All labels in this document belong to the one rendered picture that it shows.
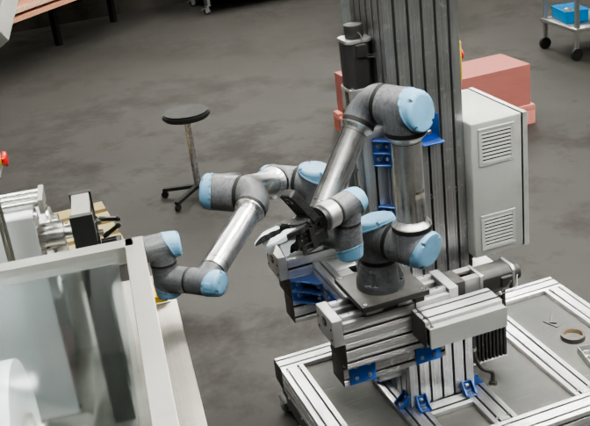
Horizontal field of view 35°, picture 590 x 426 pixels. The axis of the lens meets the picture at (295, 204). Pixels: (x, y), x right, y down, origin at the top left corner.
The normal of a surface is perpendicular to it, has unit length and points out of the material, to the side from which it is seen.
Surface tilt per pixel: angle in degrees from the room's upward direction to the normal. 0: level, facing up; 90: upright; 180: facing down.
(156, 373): 0
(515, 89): 90
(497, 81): 90
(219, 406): 0
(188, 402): 0
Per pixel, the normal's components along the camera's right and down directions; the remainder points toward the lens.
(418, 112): 0.70, 0.07
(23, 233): 0.22, 0.36
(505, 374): -0.11, -0.91
